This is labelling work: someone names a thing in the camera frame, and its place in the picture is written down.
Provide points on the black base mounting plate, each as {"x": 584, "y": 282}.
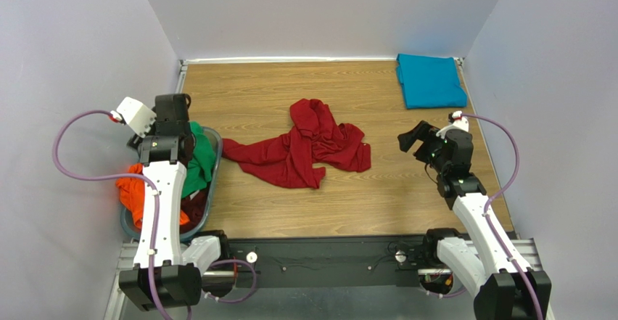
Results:
{"x": 354, "y": 261}

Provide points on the dark red t shirt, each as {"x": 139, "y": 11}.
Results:
{"x": 288, "y": 160}

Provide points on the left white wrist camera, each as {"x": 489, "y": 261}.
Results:
{"x": 136, "y": 115}

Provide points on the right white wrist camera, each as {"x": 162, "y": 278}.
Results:
{"x": 456, "y": 121}

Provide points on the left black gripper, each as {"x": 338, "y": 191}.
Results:
{"x": 136, "y": 141}

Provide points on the green t shirt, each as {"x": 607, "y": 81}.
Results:
{"x": 199, "y": 168}

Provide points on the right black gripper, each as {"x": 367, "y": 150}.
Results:
{"x": 427, "y": 140}

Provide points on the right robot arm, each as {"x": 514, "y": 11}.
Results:
{"x": 500, "y": 280}

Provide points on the orange t shirt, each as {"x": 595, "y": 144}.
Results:
{"x": 131, "y": 194}

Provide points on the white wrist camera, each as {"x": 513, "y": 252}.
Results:
{"x": 136, "y": 115}
{"x": 456, "y": 121}

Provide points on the folded blue t shirt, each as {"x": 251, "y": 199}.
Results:
{"x": 429, "y": 82}

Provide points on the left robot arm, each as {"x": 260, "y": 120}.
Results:
{"x": 164, "y": 275}

